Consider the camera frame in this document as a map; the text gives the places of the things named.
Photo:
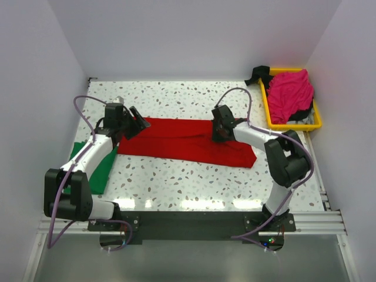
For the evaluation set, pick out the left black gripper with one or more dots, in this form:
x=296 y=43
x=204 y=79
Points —
x=136 y=128

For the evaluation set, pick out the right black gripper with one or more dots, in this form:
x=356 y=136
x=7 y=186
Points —
x=215 y=138

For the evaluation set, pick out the red t shirt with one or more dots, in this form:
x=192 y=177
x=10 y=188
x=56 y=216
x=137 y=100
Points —
x=189 y=140

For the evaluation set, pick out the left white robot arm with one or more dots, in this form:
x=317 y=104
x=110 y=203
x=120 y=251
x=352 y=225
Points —
x=67 y=193

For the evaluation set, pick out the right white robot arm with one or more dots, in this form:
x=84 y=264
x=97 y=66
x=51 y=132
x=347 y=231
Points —
x=289 y=163

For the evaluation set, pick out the black t shirt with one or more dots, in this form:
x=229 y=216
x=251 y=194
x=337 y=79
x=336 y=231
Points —
x=262 y=73

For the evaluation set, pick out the pink t shirt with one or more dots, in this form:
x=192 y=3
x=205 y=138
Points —
x=290 y=97

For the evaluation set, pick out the folded green t shirt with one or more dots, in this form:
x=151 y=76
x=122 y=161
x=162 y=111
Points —
x=99 y=178

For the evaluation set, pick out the grey cloth in bin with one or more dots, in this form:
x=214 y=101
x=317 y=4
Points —
x=309 y=120

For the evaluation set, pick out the yellow plastic bin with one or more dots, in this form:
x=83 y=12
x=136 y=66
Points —
x=306 y=127

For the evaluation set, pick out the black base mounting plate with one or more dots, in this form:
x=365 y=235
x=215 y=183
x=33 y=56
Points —
x=135 y=227

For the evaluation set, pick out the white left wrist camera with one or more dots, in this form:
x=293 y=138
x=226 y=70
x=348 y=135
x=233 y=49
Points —
x=119 y=99

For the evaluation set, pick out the aluminium rail frame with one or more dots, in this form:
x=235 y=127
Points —
x=316 y=251

